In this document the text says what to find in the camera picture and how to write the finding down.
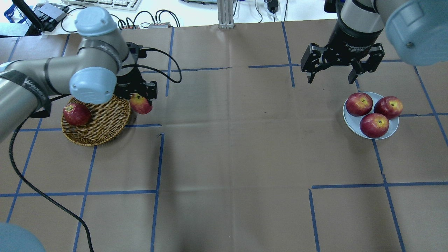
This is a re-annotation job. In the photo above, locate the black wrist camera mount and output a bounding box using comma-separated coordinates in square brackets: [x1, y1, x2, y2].
[126, 42, 147, 62]

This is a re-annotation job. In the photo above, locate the aluminium frame post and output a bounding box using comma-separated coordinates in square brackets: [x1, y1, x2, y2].
[217, 0, 235, 29]

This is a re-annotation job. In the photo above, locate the round wicker basket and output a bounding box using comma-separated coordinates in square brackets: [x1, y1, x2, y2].
[61, 96, 132, 146]

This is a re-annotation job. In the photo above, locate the white keyboard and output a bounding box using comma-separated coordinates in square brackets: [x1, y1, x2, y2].
[63, 0, 142, 11]

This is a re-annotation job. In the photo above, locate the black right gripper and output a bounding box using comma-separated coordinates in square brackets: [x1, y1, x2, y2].
[301, 21, 385, 84]

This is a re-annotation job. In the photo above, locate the red yellow apple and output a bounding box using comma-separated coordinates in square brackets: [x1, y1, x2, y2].
[129, 93, 153, 114]

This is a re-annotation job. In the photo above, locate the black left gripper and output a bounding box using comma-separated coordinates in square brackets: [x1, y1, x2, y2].
[114, 64, 158, 101]

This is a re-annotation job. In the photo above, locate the grey usb hub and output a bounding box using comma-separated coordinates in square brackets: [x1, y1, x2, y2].
[38, 3, 69, 22]

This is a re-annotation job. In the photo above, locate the dark red apple in basket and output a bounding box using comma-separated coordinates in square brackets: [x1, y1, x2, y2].
[63, 103, 91, 126]

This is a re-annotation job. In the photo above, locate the red apple on plate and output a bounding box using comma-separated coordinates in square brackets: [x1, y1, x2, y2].
[359, 113, 390, 139]
[374, 96, 404, 120]
[345, 92, 374, 117]

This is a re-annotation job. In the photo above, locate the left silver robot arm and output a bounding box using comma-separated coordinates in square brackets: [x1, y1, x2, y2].
[1, 7, 150, 251]

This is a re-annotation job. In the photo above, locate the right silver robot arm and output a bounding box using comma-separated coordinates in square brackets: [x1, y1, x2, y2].
[300, 0, 448, 84]

